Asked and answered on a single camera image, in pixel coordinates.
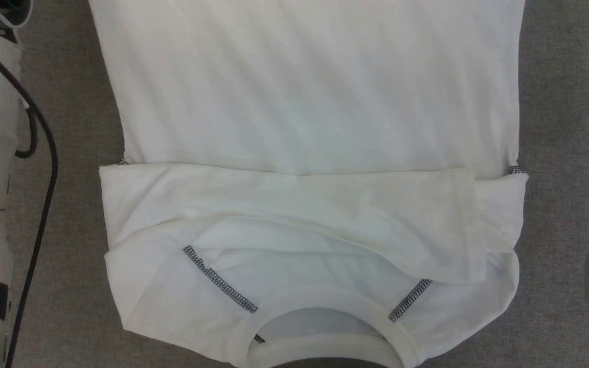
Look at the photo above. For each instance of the white long-sleeve garment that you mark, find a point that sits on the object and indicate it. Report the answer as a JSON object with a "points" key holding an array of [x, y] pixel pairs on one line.
{"points": [[315, 128]]}

